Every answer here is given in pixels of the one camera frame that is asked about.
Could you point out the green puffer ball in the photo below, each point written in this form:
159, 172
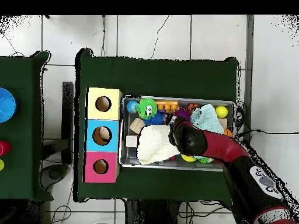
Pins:
146, 107

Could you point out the cream waffle cloth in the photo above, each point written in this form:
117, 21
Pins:
154, 144

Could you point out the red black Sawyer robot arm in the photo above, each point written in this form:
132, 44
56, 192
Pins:
222, 147

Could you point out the wooden box with three holes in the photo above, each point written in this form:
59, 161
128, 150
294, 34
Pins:
112, 112

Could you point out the shallow clear mesh bin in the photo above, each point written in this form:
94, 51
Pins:
127, 156

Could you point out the blue puffer ball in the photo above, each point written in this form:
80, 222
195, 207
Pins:
154, 119

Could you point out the wavy wooden block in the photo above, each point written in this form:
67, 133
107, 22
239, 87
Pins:
137, 125

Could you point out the blue globe ball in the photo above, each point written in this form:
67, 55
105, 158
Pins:
132, 106

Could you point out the wooden cube block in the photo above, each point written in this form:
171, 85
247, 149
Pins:
132, 141

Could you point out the orange toy brick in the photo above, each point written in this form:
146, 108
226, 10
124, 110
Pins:
167, 104

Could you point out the light blue waffle cloth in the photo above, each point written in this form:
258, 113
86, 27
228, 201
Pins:
208, 119

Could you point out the yellow ball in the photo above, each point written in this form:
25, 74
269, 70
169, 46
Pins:
221, 112

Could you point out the small orange basketball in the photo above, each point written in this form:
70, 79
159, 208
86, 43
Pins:
228, 133

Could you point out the black robot stand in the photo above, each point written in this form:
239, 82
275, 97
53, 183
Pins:
149, 212

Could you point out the grey rounded base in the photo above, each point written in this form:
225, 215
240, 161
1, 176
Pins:
55, 175

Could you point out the dark green side table cloth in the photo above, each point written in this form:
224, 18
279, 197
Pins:
21, 130

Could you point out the blue bowl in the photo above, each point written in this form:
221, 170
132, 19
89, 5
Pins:
7, 105

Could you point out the red toy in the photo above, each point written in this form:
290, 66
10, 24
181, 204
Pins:
4, 148

